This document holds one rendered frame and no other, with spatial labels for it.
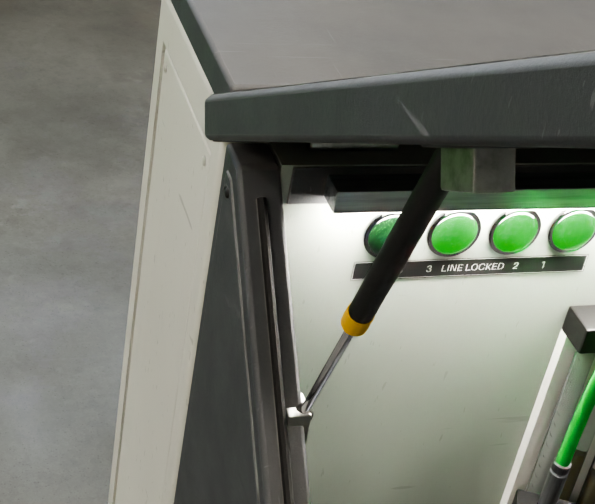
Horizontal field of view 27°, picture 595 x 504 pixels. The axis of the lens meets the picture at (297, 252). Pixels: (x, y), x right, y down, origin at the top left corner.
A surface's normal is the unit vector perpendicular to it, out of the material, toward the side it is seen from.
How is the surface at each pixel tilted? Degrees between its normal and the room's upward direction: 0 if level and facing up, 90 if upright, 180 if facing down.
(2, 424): 0
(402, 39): 0
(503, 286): 90
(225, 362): 90
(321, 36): 0
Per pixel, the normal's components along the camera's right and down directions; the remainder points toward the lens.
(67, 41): 0.16, -0.82
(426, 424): 0.27, 0.58
